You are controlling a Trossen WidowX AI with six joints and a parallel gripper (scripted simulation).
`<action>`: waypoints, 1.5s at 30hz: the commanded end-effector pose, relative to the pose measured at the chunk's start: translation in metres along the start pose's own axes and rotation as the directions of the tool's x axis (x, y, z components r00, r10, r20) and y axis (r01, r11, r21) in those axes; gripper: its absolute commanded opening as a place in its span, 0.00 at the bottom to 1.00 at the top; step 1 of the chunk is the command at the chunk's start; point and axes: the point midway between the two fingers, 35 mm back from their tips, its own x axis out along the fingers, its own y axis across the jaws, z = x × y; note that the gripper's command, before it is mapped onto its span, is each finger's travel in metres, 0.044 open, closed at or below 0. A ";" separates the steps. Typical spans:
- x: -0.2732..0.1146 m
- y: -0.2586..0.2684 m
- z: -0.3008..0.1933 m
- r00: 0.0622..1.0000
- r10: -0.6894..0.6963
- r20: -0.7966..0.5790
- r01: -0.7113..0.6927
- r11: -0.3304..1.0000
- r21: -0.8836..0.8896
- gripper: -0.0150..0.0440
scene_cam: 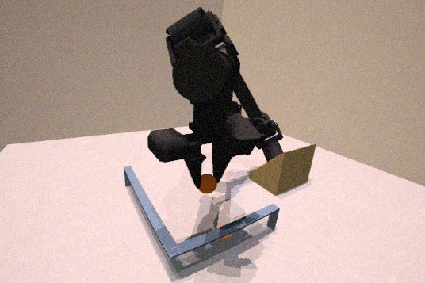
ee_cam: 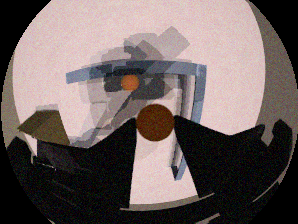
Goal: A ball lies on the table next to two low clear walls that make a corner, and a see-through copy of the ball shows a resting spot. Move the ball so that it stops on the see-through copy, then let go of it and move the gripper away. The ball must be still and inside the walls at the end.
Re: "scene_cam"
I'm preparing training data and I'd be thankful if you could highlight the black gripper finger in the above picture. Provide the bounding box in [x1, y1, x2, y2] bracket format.
[183, 153, 207, 189]
[212, 143, 232, 183]

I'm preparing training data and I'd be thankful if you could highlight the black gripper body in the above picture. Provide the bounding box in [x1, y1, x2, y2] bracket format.
[147, 94, 238, 163]

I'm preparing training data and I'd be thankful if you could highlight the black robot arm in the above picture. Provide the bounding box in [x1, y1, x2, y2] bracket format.
[166, 7, 284, 162]

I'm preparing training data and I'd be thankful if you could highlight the clear l-shaped low wall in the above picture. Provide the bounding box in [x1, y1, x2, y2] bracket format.
[124, 171, 279, 282]

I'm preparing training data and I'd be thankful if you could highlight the blue-grey flat bar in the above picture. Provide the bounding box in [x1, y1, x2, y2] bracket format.
[124, 166, 280, 259]

